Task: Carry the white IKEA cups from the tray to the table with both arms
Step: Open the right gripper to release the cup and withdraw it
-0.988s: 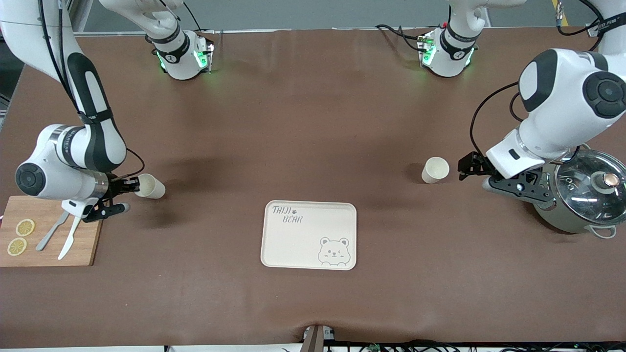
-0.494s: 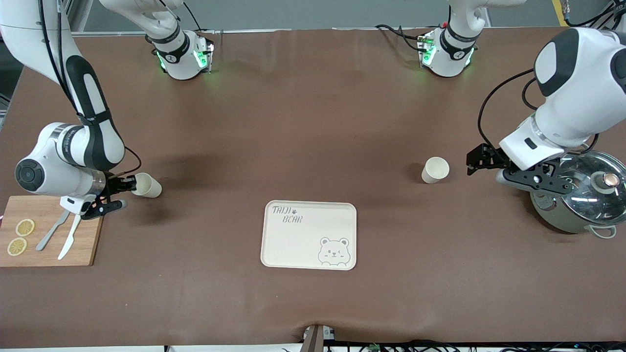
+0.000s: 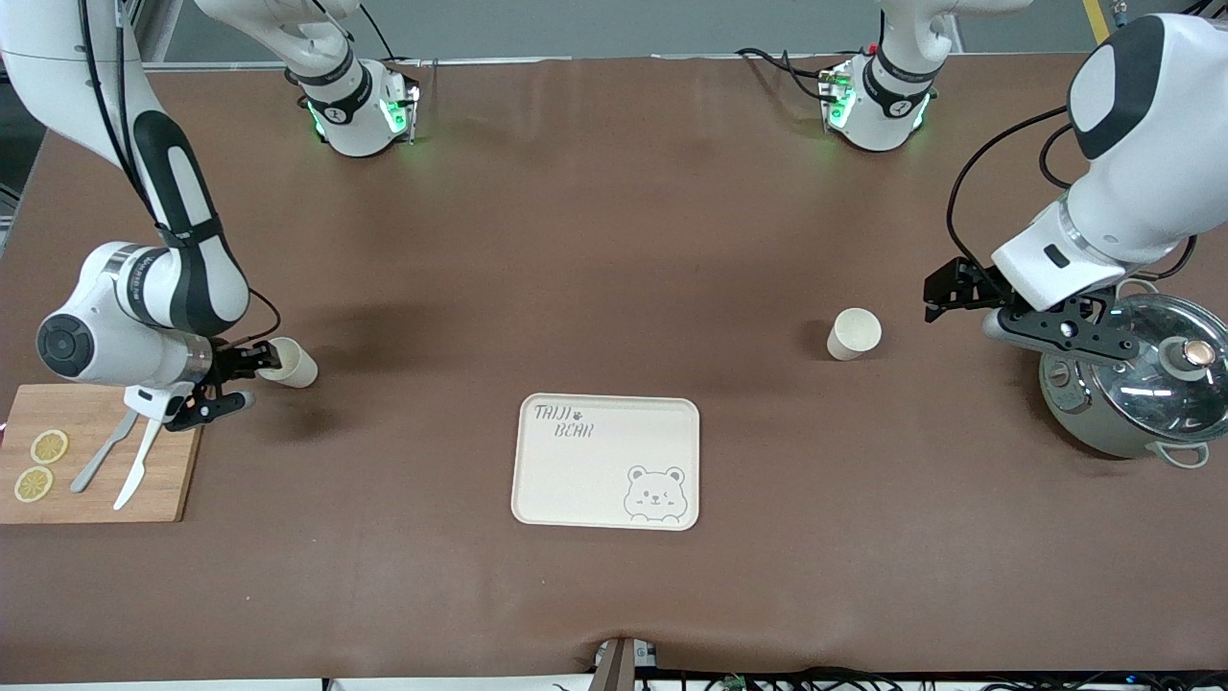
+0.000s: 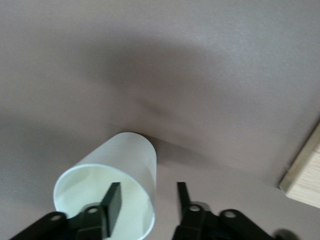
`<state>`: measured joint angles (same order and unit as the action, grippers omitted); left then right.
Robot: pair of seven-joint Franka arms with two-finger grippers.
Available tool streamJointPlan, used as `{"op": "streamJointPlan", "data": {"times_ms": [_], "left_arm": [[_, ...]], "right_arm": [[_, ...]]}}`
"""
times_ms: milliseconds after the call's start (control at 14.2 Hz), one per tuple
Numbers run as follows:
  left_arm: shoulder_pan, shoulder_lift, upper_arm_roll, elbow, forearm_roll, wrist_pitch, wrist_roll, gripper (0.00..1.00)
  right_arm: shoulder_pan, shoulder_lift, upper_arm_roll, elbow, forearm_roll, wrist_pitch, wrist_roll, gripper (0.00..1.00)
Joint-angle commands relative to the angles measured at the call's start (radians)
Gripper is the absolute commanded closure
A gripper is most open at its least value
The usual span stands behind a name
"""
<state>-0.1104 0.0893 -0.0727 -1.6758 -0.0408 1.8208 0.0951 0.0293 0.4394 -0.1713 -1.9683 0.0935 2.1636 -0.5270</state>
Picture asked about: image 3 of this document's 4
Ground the white plastic knife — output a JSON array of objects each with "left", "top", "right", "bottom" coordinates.
[{"left": 113, "top": 419, "right": 162, "bottom": 512}]

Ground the black left base cable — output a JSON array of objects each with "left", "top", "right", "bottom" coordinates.
[{"left": 734, "top": 46, "right": 836, "bottom": 102}]

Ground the black right base cable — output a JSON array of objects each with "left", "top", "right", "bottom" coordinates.
[{"left": 358, "top": 0, "right": 399, "bottom": 63}]

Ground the grey-green electric pot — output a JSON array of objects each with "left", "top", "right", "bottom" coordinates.
[{"left": 1039, "top": 278, "right": 1228, "bottom": 469}]

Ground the brown table cover mat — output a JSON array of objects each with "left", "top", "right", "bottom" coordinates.
[{"left": 0, "top": 56, "right": 1228, "bottom": 684}]

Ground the grey plastic knife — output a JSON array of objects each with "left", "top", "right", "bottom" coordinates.
[{"left": 70, "top": 411, "right": 135, "bottom": 494}]

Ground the cream bear print tray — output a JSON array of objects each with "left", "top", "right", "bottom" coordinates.
[{"left": 510, "top": 393, "right": 701, "bottom": 532}]

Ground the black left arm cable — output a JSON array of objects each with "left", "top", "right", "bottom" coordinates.
[{"left": 945, "top": 106, "right": 1200, "bottom": 284}]

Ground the white IKEA cup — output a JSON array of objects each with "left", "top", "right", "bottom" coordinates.
[
  {"left": 827, "top": 307, "right": 883, "bottom": 362},
  {"left": 257, "top": 336, "right": 319, "bottom": 390}
]

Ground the black base cable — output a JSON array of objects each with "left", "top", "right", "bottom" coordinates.
[
  {"left": 734, "top": 46, "right": 836, "bottom": 102},
  {"left": 358, "top": 0, "right": 399, "bottom": 63}
]

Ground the bamboo cutting board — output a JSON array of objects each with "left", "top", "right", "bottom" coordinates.
[{"left": 0, "top": 382, "right": 212, "bottom": 525}]

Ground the glass pot lid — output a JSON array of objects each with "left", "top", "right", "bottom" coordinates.
[{"left": 1094, "top": 293, "right": 1228, "bottom": 444}]

